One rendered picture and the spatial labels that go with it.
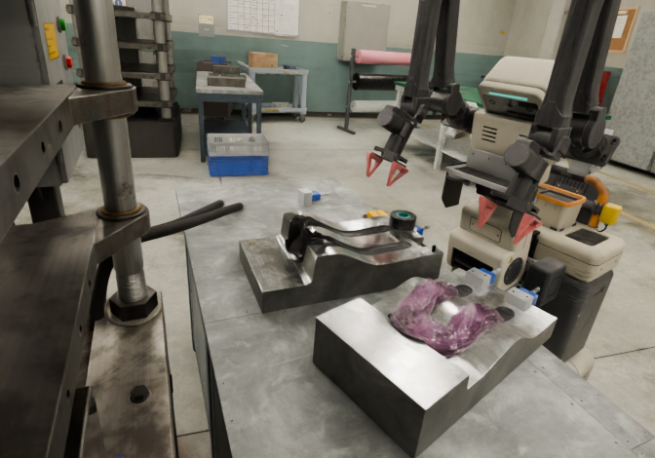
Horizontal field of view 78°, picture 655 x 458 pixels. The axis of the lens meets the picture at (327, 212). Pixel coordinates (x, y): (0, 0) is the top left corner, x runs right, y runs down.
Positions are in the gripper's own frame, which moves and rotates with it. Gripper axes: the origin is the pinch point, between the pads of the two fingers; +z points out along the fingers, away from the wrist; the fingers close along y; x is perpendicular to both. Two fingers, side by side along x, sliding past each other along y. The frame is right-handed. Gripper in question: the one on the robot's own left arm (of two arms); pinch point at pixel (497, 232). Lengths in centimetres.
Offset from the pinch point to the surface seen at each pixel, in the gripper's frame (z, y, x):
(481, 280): 12.2, 0.9, 2.4
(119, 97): 9, -34, -78
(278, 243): 29, -42, -26
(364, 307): 25.6, -1.9, -31.3
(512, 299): 12.6, 9.2, 3.3
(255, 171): 41, -325, 129
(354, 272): 24.0, -17.7, -20.1
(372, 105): -117, -460, 357
